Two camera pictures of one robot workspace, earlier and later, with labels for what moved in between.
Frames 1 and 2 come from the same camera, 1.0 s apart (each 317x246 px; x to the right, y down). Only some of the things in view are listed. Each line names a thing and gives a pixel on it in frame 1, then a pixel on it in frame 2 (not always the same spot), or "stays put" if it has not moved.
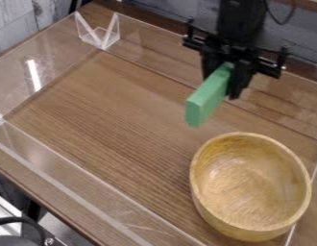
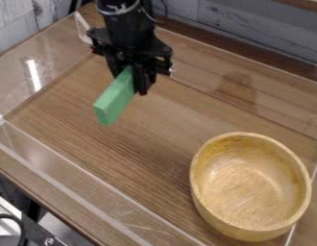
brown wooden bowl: [250, 186] stays put
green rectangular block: [207, 95] → [116, 97]
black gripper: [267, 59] → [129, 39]
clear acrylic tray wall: [99, 209] stays put
